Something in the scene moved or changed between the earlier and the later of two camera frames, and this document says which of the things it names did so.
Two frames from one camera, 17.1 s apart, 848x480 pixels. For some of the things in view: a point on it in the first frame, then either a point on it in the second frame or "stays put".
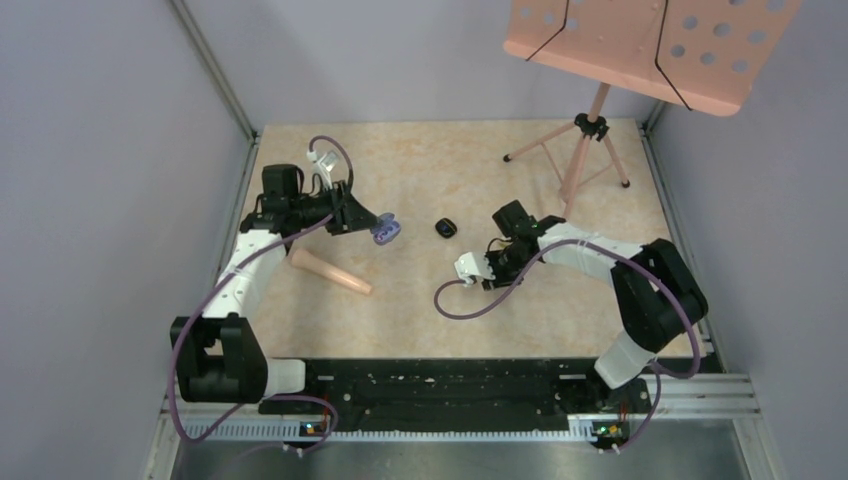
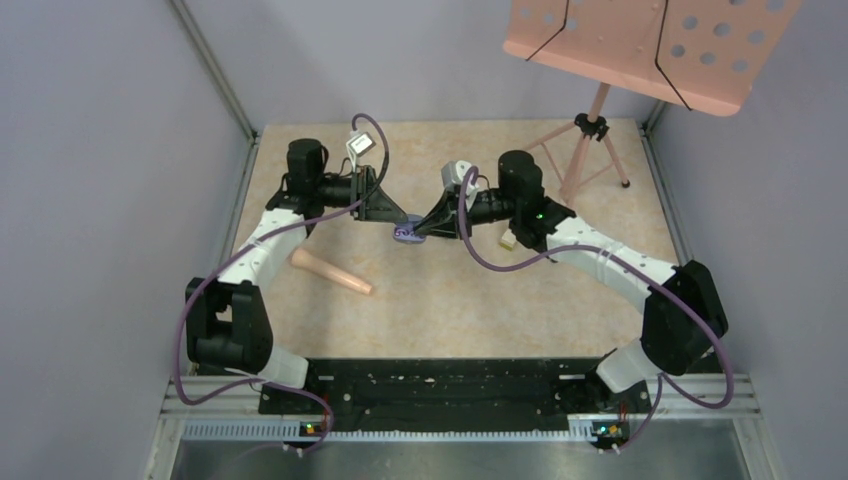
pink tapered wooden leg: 307,260 stays put
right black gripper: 500,280 → 443,221
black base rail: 359,394 stays put
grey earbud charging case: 387,230 → 404,232
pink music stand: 704,55 stays put
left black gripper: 349,214 → 369,202
